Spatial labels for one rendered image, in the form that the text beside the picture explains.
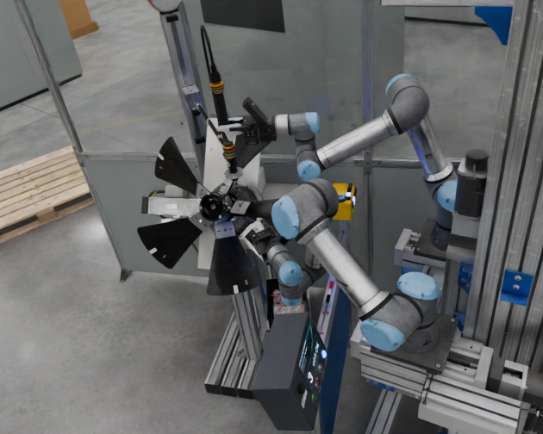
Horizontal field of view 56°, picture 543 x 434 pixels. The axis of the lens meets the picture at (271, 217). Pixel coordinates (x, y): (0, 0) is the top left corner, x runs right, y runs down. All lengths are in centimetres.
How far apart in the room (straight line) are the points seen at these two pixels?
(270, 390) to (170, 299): 219
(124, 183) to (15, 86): 442
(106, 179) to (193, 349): 115
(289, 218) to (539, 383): 88
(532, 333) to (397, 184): 119
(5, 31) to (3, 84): 64
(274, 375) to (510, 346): 82
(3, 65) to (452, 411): 664
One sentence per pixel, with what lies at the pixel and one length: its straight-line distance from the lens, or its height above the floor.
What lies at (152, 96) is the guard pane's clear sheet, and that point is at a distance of 282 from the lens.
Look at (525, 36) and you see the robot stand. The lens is 131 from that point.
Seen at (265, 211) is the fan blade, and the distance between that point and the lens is 200.
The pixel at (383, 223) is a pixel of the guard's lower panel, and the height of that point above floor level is 59.
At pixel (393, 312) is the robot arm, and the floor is 127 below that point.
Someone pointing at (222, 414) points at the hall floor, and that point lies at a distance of 285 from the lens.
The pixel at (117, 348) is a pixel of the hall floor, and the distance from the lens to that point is 333.
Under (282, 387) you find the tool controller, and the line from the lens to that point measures 135.
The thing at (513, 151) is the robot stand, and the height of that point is 166.
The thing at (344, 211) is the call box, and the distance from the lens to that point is 222.
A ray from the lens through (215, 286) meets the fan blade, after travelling 203.
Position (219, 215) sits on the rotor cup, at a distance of 201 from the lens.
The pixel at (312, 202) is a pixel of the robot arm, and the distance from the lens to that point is 148.
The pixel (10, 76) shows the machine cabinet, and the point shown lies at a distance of 743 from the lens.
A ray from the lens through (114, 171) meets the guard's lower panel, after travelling 321.
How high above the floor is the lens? 235
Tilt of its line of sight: 36 degrees down
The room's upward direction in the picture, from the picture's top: 9 degrees counter-clockwise
